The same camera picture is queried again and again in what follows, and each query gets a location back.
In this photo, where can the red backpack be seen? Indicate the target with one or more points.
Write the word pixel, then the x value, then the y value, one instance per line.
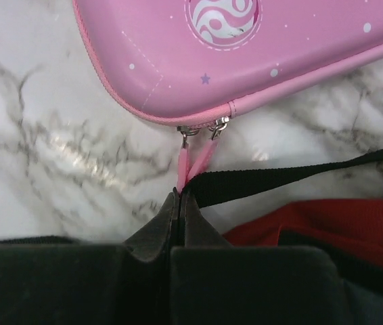
pixel 350 231

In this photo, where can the pink pencil case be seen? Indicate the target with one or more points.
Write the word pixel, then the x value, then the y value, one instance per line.
pixel 195 64

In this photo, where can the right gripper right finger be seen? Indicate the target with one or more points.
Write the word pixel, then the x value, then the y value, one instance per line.
pixel 213 282

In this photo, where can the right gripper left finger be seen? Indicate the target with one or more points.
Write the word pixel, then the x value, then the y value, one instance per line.
pixel 58 280

